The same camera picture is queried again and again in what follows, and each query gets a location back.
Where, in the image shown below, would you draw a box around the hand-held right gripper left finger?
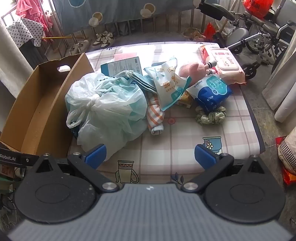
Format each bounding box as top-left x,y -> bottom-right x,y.
33,144 -> 119,194

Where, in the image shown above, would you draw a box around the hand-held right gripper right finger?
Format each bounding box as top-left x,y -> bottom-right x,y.
181,144 -> 264,192

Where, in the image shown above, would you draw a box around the green scrunchie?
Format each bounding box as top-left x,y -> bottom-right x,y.
195,106 -> 226,126

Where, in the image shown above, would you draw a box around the brown cardboard box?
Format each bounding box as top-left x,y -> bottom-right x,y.
0,53 -> 95,160

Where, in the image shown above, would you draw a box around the blue white tissue pack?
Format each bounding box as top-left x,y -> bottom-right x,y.
186,74 -> 233,114

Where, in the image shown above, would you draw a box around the white teal cotton swab packet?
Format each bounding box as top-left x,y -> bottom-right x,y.
144,58 -> 192,111

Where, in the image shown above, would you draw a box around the pink plush toy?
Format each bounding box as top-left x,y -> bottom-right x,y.
178,61 -> 219,78

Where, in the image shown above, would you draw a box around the teal and white carton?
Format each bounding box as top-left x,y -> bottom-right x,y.
100,57 -> 142,77

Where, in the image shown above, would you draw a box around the checked floral tablecloth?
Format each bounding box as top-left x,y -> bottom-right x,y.
69,42 -> 265,184

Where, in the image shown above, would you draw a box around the white translucent plastic bag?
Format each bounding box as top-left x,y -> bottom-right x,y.
65,71 -> 148,161

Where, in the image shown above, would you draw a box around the yellow packet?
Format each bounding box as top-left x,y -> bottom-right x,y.
177,91 -> 193,108

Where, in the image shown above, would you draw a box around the orange striped towel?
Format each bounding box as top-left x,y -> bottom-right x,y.
147,95 -> 165,135

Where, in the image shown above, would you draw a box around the houndstooth bag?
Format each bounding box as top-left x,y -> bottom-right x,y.
277,128 -> 296,174

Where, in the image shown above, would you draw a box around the blue striped towel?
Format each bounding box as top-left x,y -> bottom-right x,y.
133,74 -> 158,93

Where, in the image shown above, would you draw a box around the red snack packet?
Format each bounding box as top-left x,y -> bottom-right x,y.
275,137 -> 296,186

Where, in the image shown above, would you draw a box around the pink wet wipes pack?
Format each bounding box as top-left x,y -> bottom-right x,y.
209,47 -> 246,85

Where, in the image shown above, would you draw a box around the white curtain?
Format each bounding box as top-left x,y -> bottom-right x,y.
262,30 -> 296,123
0,21 -> 33,86

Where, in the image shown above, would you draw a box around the red white tissue pack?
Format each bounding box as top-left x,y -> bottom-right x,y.
199,45 -> 221,64

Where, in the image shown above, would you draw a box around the pink knitted cloth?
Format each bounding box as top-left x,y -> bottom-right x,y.
114,53 -> 137,62

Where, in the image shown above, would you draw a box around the black suitcase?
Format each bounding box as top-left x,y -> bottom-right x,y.
18,42 -> 44,70

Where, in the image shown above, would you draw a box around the pair of sneakers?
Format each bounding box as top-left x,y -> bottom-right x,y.
101,31 -> 115,48

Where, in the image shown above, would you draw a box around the beige slippers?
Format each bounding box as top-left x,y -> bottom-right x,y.
184,27 -> 206,39

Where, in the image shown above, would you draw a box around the yellow stick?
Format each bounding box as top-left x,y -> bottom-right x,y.
42,35 -> 73,40

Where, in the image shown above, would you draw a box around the small red bag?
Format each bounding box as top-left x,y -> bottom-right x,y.
203,22 -> 216,40

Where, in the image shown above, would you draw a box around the white spotted cloth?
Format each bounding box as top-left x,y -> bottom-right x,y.
6,19 -> 44,47

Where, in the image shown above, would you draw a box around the metal railing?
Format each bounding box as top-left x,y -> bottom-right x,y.
0,0 -> 204,61

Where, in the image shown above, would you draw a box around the wheelchair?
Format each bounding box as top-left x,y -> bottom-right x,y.
199,0 -> 296,79

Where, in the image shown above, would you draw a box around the blue printed quilt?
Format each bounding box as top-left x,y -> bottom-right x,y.
52,0 -> 201,35

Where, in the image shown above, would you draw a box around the pink hanging garment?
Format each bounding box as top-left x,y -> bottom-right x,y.
16,0 -> 54,33

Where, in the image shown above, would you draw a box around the large red plastic bag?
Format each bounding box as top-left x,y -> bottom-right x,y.
243,0 -> 274,19

